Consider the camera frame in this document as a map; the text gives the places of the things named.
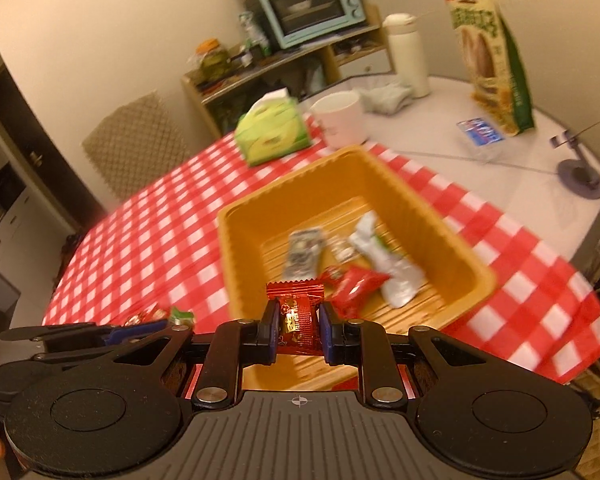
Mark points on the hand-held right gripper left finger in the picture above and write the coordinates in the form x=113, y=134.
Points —
x=272, y=332

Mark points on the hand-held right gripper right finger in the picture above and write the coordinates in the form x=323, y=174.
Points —
x=326, y=335

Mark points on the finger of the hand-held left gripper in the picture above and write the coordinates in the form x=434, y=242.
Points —
x=129, y=334
x=69, y=356

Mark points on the red and gold candy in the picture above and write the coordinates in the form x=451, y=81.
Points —
x=142, y=316

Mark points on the red candy gold print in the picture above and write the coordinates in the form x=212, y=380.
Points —
x=296, y=320

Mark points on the plain red candy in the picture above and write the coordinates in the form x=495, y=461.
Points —
x=357, y=290

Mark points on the yellow plastic tray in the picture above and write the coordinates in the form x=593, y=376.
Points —
x=260, y=240

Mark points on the green wrapped candy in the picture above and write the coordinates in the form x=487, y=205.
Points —
x=182, y=316

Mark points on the grey green snack packet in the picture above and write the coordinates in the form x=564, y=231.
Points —
x=304, y=255

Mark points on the small clear wrapped candy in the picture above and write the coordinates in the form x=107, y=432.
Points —
x=342, y=251

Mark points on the silver foil snack wrapper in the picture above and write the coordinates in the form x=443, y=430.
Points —
x=395, y=270

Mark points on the red checkered tablecloth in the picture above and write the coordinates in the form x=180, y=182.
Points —
x=154, y=240

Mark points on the white cabinet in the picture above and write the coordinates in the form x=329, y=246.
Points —
x=9, y=210

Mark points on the quilted beige chair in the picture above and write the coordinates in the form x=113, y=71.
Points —
x=134, y=145

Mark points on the green tissue pack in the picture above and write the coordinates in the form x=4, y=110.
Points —
x=275, y=130

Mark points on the white cup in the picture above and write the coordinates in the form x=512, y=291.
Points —
x=342, y=122

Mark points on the grey cloth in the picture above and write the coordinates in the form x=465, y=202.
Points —
x=385, y=97

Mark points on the blue-white small packet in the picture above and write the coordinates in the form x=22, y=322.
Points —
x=480, y=135

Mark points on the wooden corner shelf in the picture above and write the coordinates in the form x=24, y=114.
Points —
x=260, y=77

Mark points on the clear plastic bag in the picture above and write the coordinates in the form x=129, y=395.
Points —
x=315, y=75

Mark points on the glass jar orange lid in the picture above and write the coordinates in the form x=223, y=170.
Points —
x=213, y=60

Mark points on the white thermos bottle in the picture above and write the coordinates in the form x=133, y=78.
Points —
x=407, y=60

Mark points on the green snack bag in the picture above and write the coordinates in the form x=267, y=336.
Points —
x=256, y=35

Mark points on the grey phone stand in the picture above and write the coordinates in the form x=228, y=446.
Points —
x=580, y=175

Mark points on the sunflower seed bag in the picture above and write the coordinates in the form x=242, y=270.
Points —
x=490, y=65

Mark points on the white bowl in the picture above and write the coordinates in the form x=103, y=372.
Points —
x=301, y=5

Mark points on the light blue toaster oven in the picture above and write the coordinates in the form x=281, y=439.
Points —
x=352, y=2

